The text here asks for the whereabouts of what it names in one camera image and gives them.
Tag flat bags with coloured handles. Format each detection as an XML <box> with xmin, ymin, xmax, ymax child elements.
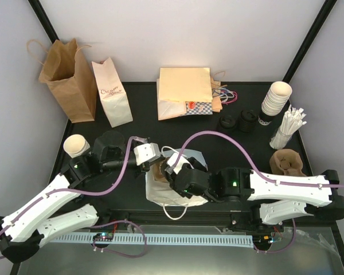
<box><xmin>210</xmin><ymin>70</ymin><xmax>238</xmax><ymax>113</ymax></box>

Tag light blue slotted cable duct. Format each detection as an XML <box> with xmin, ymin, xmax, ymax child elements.
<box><xmin>52</xmin><ymin>232</ymin><xmax>253</xmax><ymax>248</ymax></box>

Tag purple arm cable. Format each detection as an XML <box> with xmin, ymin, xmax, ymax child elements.
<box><xmin>173</xmin><ymin>131</ymin><xmax>344</xmax><ymax>254</ymax></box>
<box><xmin>0</xmin><ymin>136</ymin><xmax>147</xmax><ymax>260</ymax></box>

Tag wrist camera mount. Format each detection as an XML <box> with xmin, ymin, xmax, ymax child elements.
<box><xmin>134</xmin><ymin>143</ymin><xmax>161</xmax><ymax>166</ymax></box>
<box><xmin>166</xmin><ymin>152</ymin><xmax>190</xmax><ymax>175</ymax></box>

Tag brown pulp cup carrier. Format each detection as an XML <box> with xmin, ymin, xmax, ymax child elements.
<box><xmin>153</xmin><ymin>160</ymin><xmax>169</xmax><ymax>183</ymax></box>

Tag flat tan paper bag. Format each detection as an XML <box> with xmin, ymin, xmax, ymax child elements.
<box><xmin>158</xmin><ymin>68</ymin><xmax>213</xmax><ymax>103</ymax></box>

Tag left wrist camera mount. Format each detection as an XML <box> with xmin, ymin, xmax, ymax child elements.
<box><xmin>134</xmin><ymin>143</ymin><xmax>161</xmax><ymax>166</ymax></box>

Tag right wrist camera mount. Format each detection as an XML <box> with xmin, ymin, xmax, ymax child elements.
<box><xmin>166</xmin><ymin>152</ymin><xmax>190</xmax><ymax>175</ymax></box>

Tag light blue paper bag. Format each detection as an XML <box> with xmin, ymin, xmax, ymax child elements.
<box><xmin>145</xmin><ymin>146</ymin><xmax>208</xmax><ymax>221</ymax></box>

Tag bundle of white straws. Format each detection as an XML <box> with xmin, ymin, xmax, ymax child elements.
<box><xmin>269</xmin><ymin>105</ymin><xmax>307</xmax><ymax>150</ymax></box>

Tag stack of white paper cups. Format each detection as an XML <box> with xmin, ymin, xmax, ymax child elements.
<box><xmin>258</xmin><ymin>81</ymin><xmax>292</xmax><ymax>126</ymax></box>

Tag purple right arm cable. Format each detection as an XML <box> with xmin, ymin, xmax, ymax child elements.
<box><xmin>173</xmin><ymin>131</ymin><xmax>344</xmax><ymax>254</ymax></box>

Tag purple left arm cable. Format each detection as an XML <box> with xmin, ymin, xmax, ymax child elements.
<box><xmin>0</xmin><ymin>136</ymin><xmax>147</xmax><ymax>260</ymax></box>

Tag black frame post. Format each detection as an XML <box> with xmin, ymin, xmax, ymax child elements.
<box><xmin>28</xmin><ymin>0</ymin><xmax>59</xmax><ymax>43</ymax></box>
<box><xmin>282</xmin><ymin>0</ymin><xmax>337</xmax><ymax>83</ymax></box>

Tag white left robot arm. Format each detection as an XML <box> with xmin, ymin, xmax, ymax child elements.
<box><xmin>0</xmin><ymin>131</ymin><xmax>160</xmax><ymax>264</ymax></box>

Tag pink cream paper bag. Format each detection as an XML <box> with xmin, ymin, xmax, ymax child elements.
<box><xmin>92</xmin><ymin>57</ymin><xmax>133</xmax><ymax>128</ymax></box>

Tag black right frame post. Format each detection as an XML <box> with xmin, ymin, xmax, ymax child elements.
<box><xmin>282</xmin><ymin>0</ymin><xmax>337</xmax><ymax>83</ymax></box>

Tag brown kraft paper bag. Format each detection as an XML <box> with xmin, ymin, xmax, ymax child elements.
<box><xmin>26</xmin><ymin>39</ymin><xmax>97</xmax><ymax>123</ymax></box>

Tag black left frame post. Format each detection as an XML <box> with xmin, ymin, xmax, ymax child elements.
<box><xmin>28</xmin><ymin>0</ymin><xmax>59</xmax><ymax>43</ymax></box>

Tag paper cup near left arm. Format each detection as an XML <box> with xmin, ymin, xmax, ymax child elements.
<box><xmin>62</xmin><ymin>134</ymin><xmax>90</xmax><ymax>158</ymax></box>

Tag right stack black lids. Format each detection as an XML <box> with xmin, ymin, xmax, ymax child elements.
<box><xmin>238</xmin><ymin>109</ymin><xmax>258</xmax><ymax>133</ymax></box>

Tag small lit circuit board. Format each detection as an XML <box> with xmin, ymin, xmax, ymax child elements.
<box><xmin>92</xmin><ymin>233</ymin><xmax>114</xmax><ymax>242</ymax></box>

